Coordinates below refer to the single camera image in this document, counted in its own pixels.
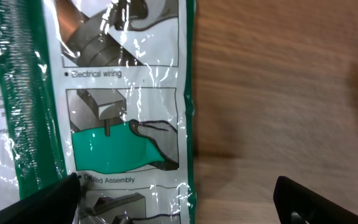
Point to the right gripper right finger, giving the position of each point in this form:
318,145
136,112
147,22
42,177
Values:
297,204

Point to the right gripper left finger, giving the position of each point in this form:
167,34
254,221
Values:
56,203

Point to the green 3M package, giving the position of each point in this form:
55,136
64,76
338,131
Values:
101,89

